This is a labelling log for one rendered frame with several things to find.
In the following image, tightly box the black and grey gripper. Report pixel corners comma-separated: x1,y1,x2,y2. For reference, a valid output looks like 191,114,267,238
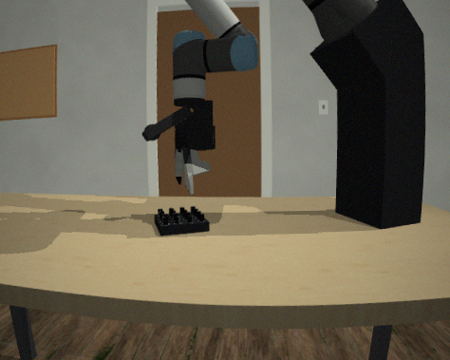
174,98,216,195

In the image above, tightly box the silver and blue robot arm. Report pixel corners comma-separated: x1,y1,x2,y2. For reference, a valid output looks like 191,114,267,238
142,0,378,142

